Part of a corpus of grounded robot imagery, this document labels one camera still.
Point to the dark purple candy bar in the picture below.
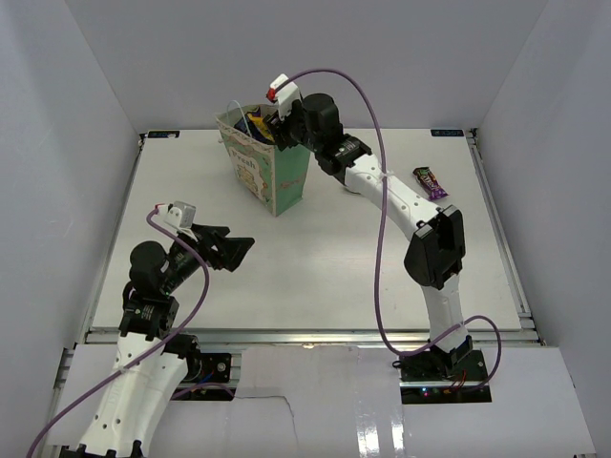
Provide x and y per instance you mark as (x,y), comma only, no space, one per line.
(429,183)

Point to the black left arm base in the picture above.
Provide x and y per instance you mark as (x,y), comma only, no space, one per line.
(205,367)

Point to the blue purple snack bag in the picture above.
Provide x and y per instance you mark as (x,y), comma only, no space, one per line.
(244,125)

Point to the white foam board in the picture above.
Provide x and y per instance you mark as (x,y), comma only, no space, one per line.
(345,402)

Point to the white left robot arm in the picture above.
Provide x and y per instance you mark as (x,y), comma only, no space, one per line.
(152,356)

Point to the green paper gift bag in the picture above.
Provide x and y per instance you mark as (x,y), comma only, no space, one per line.
(276,178)

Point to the yellow snack bar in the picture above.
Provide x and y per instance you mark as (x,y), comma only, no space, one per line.
(256,119)

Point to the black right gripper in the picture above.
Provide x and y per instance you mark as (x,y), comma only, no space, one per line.
(284,126)

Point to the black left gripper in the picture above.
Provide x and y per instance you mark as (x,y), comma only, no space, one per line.
(229,252)

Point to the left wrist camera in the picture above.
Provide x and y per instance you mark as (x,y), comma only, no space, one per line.
(178,215)

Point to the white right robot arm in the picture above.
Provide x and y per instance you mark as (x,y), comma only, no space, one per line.
(435,235)

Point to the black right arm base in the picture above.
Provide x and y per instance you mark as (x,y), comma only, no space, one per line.
(426,381)

